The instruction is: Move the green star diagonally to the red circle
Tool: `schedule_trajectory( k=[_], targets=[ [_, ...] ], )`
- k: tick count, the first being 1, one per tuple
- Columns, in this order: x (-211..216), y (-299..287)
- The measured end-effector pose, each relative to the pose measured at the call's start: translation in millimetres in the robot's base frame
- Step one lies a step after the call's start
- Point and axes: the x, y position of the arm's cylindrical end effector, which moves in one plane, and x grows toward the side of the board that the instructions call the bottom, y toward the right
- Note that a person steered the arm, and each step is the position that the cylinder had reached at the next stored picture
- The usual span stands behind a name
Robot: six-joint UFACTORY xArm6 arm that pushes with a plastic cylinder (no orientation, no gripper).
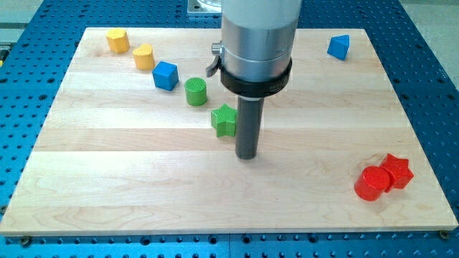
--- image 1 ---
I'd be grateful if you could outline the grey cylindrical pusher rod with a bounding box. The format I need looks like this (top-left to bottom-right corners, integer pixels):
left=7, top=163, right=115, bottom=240
left=235, top=96, right=264, bottom=160

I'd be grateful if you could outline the black clamp collar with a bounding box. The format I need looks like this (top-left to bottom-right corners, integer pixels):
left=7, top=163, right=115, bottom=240
left=219, top=59, right=293, bottom=98

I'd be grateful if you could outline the green star block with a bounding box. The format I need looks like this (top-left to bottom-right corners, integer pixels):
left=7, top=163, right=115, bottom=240
left=211, top=104, right=237, bottom=138

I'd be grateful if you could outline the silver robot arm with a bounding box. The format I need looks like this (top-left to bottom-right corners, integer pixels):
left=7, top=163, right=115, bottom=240
left=206, top=0, right=303, bottom=160

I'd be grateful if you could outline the red star block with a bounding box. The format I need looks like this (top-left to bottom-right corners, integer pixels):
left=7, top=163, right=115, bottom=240
left=379, top=153, right=414, bottom=193

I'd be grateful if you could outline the green cylinder block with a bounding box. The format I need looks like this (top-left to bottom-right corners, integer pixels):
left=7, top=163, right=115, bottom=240
left=184, top=77, right=207, bottom=106

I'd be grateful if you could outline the blue cube block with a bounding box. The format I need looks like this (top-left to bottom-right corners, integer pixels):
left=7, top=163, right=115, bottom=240
left=152, top=62, right=179, bottom=91

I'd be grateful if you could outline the blue triangle block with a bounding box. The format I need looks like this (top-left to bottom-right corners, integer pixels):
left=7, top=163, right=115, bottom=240
left=327, top=34, right=350, bottom=61

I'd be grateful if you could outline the yellow heart block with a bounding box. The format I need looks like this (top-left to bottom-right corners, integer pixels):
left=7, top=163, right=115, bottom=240
left=133, top=43, right=156, bottom=70

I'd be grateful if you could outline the wooden board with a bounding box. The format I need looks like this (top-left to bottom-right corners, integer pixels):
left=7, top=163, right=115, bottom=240
left=1, top=28, right=458, bottom=236

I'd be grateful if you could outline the yellow hexagon block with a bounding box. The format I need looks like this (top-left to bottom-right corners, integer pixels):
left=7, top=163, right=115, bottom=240
left=106, top=28, right=130, bottom=53

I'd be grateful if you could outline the red cylinder block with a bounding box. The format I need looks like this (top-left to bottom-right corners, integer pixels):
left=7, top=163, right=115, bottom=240
left=354, top=166, right=390, bottom=201

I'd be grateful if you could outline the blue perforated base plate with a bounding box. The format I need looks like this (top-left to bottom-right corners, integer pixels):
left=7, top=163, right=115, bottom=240
left=1, top=1, right=458, bottom=257

